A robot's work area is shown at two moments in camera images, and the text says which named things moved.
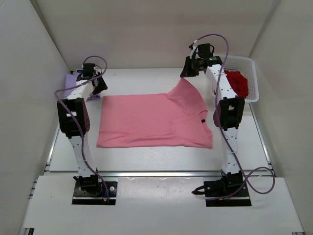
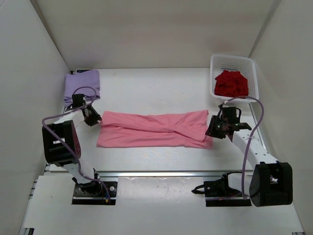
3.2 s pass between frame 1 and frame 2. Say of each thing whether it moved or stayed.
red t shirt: stayed
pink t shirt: moved
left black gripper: moved
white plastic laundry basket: stayed
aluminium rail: stayed
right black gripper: moved
